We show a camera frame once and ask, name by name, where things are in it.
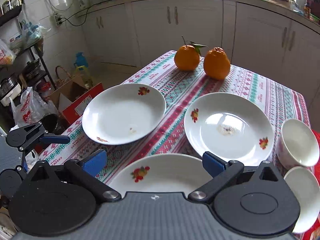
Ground white plate with stain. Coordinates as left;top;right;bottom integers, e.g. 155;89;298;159
184;93;274;166

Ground white bowl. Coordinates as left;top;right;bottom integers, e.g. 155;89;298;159
284;166;319;234
276;119;319;170

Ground white kitchen cabinets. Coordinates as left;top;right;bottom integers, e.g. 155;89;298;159
83;0;319;105

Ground black trash bin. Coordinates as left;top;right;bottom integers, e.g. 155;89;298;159
40;114;68;135

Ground white red plastic bag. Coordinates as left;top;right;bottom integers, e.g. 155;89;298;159
10;87;45;127

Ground red cardboard box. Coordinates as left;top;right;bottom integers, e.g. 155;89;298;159
49;75;104;125

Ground patterned tablecloth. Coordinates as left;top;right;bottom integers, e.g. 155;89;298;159
40;50;310;183

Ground blue thermos jug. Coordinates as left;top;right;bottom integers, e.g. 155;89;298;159
74;52;88;68

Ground black metal shelf rack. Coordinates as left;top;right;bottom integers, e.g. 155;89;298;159
1;3;56;100

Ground bumpy orange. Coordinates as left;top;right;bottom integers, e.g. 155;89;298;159
203;47;231;80

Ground orange with leaf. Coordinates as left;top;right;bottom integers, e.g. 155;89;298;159
174;36;207;72

